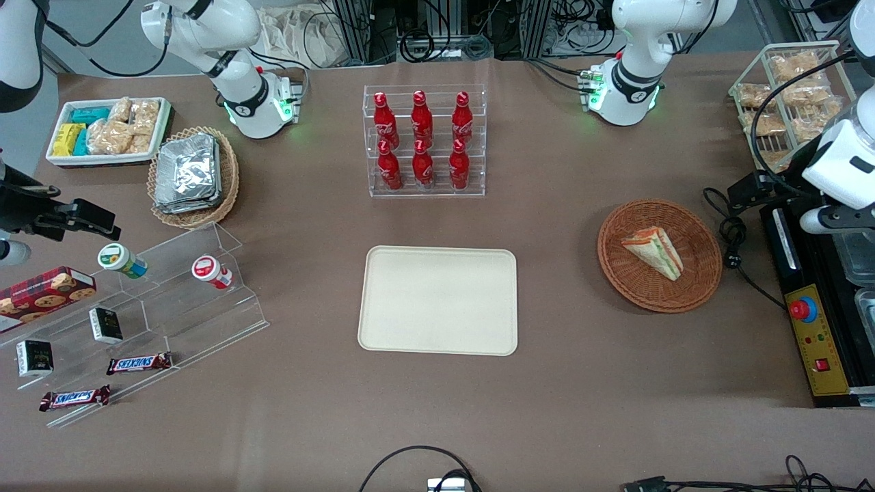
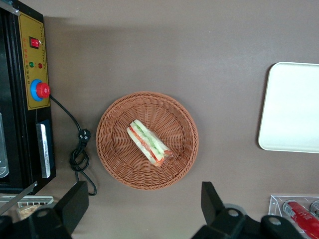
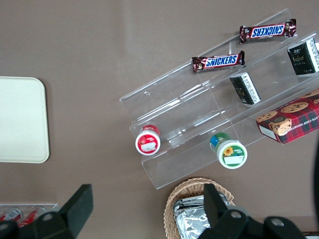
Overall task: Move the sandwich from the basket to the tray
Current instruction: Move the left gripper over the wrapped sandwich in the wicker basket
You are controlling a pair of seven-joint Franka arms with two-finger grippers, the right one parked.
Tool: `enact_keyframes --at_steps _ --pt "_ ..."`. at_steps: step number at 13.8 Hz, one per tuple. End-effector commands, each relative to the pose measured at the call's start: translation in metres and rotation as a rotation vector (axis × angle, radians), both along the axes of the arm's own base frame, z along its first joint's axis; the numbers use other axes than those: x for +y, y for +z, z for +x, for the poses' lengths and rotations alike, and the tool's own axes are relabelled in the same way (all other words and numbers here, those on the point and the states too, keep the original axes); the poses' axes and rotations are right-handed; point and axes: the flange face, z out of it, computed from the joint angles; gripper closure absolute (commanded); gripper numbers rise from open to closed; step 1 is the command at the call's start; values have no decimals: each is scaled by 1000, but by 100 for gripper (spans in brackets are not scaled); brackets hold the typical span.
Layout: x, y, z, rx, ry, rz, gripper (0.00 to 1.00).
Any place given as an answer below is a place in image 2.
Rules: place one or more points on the bagged beige snack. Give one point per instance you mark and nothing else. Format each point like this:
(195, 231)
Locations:
(26, 211)

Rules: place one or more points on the round brown wicker basket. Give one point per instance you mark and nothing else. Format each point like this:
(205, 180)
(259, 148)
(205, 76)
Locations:
(119, 154)

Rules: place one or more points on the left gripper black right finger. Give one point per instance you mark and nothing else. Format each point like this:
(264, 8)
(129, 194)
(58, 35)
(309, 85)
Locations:
(211, 201)

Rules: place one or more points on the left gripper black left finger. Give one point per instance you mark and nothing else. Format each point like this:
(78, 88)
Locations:
(72, 204)

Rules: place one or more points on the clear acrylic bottle rack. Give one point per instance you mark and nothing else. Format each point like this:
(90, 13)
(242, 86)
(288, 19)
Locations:
(276, 206)

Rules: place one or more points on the cream rectangular tray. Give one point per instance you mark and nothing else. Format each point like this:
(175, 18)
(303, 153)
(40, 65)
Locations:
(291, 107)

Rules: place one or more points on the triangle sandwich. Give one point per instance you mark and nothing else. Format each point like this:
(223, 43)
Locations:
(148, 142)

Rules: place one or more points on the black sealing machine yellow panel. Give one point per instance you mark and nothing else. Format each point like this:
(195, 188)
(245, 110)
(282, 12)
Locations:
(22, 124)

